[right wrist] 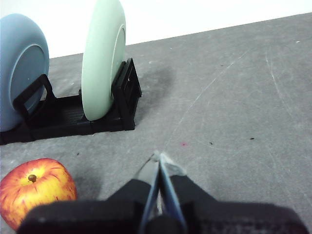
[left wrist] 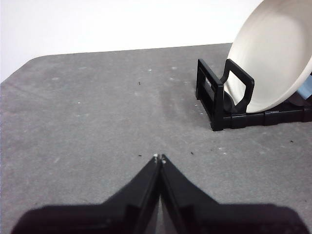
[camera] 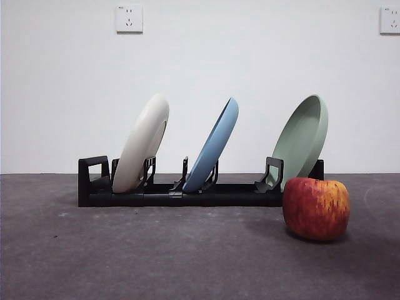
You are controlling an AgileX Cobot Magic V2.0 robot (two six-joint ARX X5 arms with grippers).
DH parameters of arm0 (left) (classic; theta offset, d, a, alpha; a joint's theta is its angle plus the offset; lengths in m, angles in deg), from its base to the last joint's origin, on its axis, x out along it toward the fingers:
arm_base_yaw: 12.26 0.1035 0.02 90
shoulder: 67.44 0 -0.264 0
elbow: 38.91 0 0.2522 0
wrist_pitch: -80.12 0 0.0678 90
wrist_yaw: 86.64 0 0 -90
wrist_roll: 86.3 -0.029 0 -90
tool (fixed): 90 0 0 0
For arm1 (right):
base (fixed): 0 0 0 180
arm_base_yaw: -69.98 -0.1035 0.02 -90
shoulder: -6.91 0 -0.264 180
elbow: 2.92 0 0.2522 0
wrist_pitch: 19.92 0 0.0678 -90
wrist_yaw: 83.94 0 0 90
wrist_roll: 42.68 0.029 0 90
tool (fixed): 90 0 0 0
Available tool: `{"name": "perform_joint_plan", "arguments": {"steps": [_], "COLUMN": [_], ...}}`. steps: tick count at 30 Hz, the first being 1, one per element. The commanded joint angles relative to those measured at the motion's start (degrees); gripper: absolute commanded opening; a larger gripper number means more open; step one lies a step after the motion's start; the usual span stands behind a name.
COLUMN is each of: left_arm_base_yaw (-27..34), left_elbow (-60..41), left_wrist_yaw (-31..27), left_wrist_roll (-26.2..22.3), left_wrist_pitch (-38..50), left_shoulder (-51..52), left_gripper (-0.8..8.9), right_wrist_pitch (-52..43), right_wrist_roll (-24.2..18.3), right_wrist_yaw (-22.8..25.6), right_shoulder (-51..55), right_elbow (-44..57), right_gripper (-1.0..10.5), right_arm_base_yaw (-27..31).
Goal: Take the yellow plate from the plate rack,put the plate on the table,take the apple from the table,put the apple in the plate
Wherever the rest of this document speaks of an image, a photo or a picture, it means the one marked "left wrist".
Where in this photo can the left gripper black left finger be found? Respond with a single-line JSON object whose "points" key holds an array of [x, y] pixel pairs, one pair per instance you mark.
{"points": [[117, 214]]}

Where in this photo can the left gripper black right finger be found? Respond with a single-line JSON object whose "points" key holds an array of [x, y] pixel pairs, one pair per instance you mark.
{"points": [[207, 217]]}

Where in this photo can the cream yellow plate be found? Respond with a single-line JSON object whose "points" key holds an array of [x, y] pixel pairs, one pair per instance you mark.
{"points": [[268, 61]]}

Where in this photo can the black plate rack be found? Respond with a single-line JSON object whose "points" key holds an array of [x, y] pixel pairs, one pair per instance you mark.
{"points": [[243, 120]]}

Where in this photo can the blue plate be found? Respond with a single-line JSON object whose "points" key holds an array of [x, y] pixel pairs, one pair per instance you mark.
{"points": [[306, 90]]}

